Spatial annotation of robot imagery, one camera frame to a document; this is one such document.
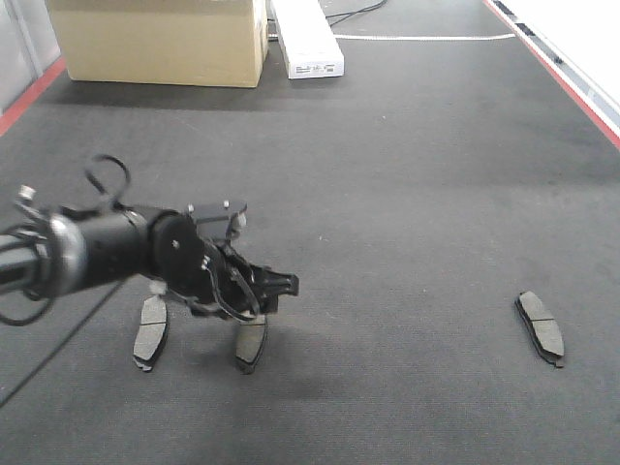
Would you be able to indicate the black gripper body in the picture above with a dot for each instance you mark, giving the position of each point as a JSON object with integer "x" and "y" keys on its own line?
{"x": 225, "y": 284}

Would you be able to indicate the grey brake pad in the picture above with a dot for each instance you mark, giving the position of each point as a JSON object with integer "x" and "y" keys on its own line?
{"x": 152, "y": 333}
{"x": 542, "y": 327}
{"x": 249, "y": 344}

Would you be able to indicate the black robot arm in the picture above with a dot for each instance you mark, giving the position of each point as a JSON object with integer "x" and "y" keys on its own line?
{"x": 70, "y": 250}

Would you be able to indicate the brown cardboard box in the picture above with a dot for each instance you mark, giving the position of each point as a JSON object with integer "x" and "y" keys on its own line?
{"x": 201, "y": 43}

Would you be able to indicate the small white box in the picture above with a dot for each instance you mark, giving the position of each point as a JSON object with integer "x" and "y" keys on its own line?
{"x": 307, "y": 42}

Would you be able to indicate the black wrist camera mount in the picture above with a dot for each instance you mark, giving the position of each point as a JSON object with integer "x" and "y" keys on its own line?
{"x": 220, "y": 221}

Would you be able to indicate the red left conveyor rail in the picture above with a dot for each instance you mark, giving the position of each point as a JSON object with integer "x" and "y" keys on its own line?
{"x": 14, "y": 112}

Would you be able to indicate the red conveyor side rail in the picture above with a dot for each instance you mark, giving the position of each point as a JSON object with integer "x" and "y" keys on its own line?
{"x": 582, "y": 90}

